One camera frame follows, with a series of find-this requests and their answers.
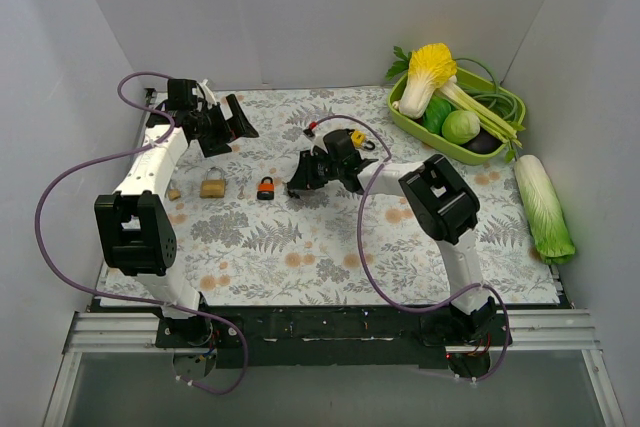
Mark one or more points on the small yellow padlock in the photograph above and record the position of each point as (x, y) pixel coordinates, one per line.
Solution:
(361, 141)

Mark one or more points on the green napa cabbage toy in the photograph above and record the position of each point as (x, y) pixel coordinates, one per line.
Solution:
(543, 212)

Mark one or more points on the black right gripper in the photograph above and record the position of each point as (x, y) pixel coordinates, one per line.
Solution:
(314, 170)

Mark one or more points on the large brass padlock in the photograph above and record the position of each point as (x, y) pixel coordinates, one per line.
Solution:
(213, 185)

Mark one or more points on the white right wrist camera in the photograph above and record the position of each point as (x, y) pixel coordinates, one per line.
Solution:
(316, 139)

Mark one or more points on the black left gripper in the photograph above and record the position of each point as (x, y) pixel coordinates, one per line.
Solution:
(220, 126)

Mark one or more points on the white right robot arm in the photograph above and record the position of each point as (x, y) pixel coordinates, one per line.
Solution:
(443, 204)

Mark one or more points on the floral patterned table mat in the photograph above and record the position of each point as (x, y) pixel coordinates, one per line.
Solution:
(240, 251)

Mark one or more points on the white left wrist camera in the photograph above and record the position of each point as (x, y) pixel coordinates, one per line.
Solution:
(207, 93)

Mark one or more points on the green parsley leaf toy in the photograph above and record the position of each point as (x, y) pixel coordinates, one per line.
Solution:
(400, 64)

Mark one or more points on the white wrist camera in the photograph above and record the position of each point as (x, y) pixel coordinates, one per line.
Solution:
(316, 139)
(207, 93)

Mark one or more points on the round green cabbage toy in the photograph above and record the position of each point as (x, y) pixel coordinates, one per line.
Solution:
(460, 127)

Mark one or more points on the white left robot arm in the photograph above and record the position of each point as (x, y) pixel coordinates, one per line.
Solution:
(136, 234)

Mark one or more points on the pale celery stalks toy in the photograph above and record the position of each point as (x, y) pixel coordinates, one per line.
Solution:
(490, 121)

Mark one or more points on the yellow napa cabbage toy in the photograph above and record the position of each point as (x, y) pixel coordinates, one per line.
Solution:
(430, 67)

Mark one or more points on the purple eggplant toy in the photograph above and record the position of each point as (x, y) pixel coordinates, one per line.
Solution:
(483, 144)

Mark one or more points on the orange and black padlock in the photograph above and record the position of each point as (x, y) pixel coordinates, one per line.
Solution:
(266, 189)

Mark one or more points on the green long beans toy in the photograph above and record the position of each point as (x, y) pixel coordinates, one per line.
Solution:
(502, 104)

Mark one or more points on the dark green vegetable toy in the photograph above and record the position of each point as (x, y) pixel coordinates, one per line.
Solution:
(437, 111)

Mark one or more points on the aluminium frame rail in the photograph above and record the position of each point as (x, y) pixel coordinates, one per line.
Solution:
(335, 366)

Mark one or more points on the small brass padlock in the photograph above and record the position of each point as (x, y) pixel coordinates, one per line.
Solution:
(172, 193)

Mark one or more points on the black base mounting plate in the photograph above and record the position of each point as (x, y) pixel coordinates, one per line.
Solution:
(344, 336)

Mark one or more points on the green plastic basket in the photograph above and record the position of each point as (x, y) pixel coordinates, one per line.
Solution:
(415, 128)

